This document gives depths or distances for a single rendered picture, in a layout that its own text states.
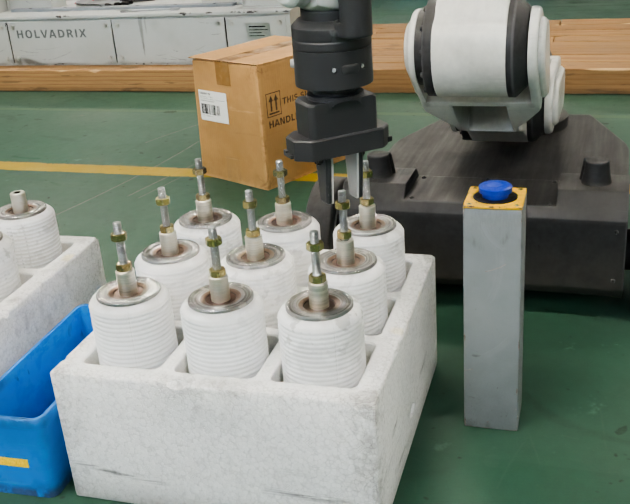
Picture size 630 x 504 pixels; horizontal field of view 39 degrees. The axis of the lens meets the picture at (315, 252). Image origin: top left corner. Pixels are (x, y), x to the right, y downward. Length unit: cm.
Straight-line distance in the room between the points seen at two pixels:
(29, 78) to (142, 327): 258
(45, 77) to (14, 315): 230
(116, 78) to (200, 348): 241
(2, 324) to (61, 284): 15
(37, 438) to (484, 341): 56
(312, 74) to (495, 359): 44
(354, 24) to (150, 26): 242
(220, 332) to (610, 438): 53
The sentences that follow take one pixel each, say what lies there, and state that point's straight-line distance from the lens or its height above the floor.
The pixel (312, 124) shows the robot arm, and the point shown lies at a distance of 99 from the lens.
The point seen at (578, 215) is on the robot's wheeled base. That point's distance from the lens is 142.
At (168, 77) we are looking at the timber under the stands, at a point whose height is 5.
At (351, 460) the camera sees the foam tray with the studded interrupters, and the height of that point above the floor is 11.
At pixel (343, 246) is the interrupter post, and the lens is 107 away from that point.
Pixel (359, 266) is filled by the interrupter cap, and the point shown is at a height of 25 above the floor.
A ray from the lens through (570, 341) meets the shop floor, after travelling 143.
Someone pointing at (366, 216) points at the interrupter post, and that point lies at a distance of 118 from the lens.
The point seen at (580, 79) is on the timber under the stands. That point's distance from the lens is 288.
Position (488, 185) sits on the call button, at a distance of 110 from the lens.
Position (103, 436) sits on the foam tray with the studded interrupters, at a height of 10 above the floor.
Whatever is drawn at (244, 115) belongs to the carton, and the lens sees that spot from 211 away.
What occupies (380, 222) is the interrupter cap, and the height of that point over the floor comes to 25.
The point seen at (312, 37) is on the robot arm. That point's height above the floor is 53.
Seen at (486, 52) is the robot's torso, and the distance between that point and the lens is 127.
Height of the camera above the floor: 70
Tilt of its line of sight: 23 degrees down
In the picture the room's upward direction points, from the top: 4 degrees counter-clockwise
